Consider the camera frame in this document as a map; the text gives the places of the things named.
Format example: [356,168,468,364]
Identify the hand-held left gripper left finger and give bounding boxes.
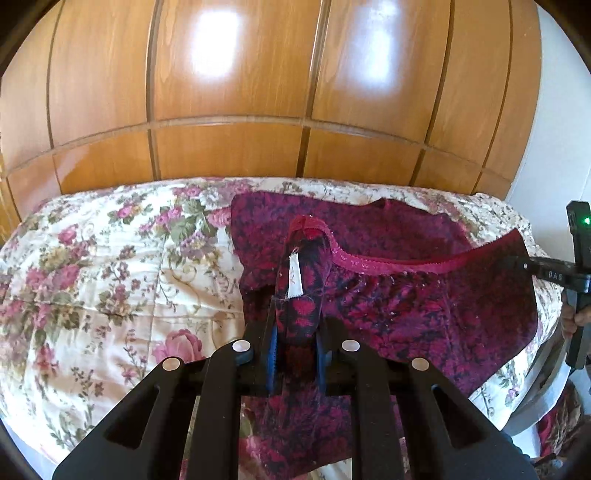
[52,302,281,480]

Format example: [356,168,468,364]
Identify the red patterned rug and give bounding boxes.
[538,392,587,462]

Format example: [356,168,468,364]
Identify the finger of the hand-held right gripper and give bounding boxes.
[501,254,591,292]

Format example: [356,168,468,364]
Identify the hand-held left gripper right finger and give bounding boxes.
[315,318,539,480]

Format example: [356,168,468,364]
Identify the person's right hand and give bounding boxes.
[560,291,591,343]

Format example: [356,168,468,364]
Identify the dark red patterned fleece pants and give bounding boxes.
[229,191,540,476]

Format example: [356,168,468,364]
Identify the floral bedspread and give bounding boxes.
[0,178,566,480]

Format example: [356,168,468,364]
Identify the wooden panelled headboard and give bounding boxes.
[0,0,541,241]

